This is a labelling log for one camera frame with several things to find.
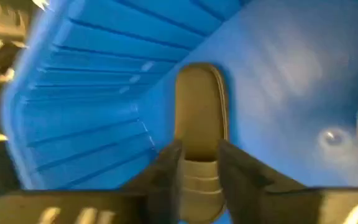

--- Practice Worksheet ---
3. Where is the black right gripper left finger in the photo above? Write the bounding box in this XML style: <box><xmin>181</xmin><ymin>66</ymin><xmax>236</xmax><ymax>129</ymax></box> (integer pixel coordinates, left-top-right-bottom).
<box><xmin>0</xmin><ymin>140</ymin><xmax>183</xmax><ymax>224</ymax></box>

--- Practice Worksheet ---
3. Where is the blue plastic bin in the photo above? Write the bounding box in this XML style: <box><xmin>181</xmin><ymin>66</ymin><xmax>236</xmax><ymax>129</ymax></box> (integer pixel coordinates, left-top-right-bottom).
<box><xmin>0</xmin><ymin>0</ymin><xmax>358</xmax><ymax>224</ymax></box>

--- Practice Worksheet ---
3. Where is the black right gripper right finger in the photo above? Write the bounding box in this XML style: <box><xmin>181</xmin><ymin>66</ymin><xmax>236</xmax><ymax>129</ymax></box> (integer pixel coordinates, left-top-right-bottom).
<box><xmin>218</xmin><ymin>139</ymin><xmax>358</xmax><ymax>224</ymax></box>

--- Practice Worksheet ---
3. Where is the black foam slide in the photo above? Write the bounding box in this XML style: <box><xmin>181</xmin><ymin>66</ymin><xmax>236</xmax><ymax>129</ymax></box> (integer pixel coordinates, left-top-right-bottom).
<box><xmin>173</xmin><ymin>62</ymin><xmax>230</xmax><ymax>223</ymax></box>

